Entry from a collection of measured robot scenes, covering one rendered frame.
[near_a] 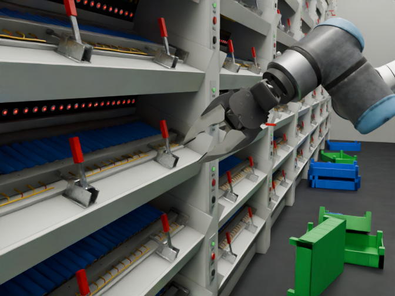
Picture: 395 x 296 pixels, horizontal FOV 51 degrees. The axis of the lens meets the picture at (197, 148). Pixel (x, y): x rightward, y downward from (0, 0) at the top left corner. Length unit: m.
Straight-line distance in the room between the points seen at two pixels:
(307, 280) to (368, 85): 0.77
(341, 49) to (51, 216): 0.56
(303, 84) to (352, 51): 0.11
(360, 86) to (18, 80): 0.56
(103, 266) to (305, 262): 0.79
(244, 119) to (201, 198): 0.32
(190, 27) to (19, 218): 0.59
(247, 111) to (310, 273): 0.78
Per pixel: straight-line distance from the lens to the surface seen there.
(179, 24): 0.96
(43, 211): 0.55
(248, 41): 1.63
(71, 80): 0.53
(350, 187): 2.84
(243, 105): 0.72
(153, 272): 0.81
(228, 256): 1.30
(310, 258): 1.36
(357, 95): 0.79
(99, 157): 0.68
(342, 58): 0.79
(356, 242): 1.92
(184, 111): 0.95
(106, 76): 0.59
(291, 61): 0.75
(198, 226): 0.99
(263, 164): 1.64
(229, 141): 0.70
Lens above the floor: 0.70
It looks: 9 degrees down
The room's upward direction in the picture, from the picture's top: straight up
